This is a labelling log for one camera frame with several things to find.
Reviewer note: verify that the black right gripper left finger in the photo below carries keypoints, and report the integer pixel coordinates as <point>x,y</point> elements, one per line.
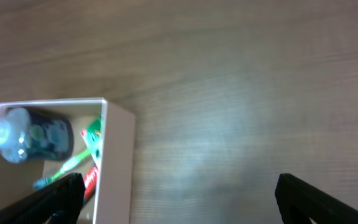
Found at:
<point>59,202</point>

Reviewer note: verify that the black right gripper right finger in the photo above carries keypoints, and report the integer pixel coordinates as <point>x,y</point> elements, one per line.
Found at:
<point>301,203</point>

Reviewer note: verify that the red Colgate toothpaste tube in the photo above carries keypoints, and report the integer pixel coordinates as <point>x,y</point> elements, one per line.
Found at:
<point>90,182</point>

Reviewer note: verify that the green toothbrush with cap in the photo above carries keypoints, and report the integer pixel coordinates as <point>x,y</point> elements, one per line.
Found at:
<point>69,165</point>

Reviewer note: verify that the green soap packet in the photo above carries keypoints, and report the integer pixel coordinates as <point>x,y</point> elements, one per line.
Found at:
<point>92,137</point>

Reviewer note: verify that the bottle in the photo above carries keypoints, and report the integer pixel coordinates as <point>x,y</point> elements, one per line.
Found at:
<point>29,135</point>

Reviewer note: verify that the white cardboard box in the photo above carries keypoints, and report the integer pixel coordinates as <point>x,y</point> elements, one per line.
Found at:
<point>112,200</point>

